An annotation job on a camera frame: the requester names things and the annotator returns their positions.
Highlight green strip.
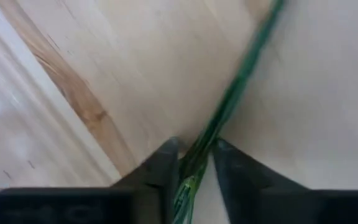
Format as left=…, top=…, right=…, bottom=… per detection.
left=172, top=0, right=287, bottom=224

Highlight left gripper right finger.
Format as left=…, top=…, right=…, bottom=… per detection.
left=212, top=138, right=311, bottom=224

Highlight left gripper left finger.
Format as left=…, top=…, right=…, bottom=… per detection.
left=110, top=136, right=180, bottom=224

